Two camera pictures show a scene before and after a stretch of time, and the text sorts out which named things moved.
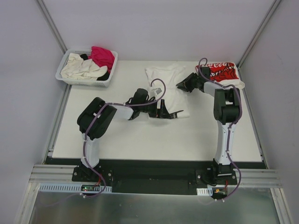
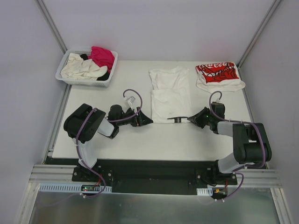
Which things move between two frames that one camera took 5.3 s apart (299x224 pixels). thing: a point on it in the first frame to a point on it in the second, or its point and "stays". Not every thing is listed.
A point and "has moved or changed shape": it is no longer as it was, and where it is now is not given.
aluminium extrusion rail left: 54,174 stays
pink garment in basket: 102,57 stays
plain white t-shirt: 164,79 has moved or changed shape
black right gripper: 191,81 to 203,118
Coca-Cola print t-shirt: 225,73 stays
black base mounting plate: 156,177 stays
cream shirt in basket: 78,68 stays
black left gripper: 161,111 to 138,119
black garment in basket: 103,77 stays
